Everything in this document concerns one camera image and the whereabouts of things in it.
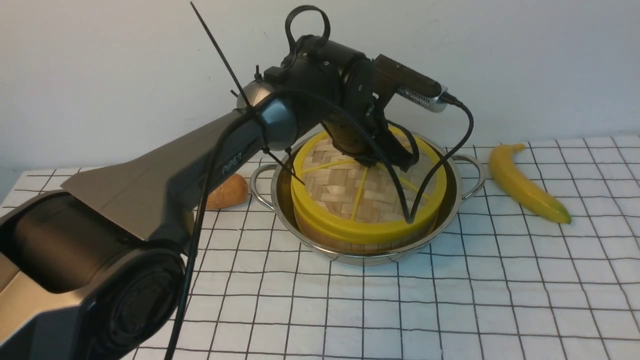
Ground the brown potato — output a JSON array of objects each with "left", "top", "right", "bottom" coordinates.
[{"left": 206, "top": 173, "right": 249, "bottom": 211}]

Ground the yellow bamboo steamer lid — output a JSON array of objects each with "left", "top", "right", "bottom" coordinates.
[{"left": 290, "top": 132, "right": 448, "bottom": 224}]

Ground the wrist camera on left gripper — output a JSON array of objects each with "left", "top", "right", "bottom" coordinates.
[{"left": 372, "top": 54, "right": 461, "bottom": 113}]

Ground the yellow bamboo steamer basket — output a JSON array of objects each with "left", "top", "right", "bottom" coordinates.
[{"left": 294, "top": 199, "right": 441, "bottom": 254}]

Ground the white grid tablecloth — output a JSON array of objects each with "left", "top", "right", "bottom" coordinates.
[{"left": 0, "top": 134, "right": 640, "bottom": 360}]

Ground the black camera cable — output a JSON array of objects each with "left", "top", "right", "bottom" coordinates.
[{"left": 164, "top": 87, "right": 475, "bottom": 360}]

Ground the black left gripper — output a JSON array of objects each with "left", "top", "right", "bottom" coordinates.
[{"left": 322, "top": 97, "right": 420, "bottom": 173}]

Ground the black cable tie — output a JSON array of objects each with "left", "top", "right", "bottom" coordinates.
[{"left": 189, "top": 1, "right": 253, "bottom": 109}]

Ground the stainless steel pot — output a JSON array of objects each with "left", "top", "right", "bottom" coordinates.
[{"left": 249, "top": 131, "right": 487, "bottom": 265}]

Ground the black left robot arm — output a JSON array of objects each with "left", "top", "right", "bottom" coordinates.
[{"left": 1, "top": 35, "right": 418, "bottom": 360}]

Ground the yellow banana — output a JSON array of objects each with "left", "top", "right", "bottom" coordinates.
[{"left": 488, "top": 143, "right": 572, "bottom": 224}]

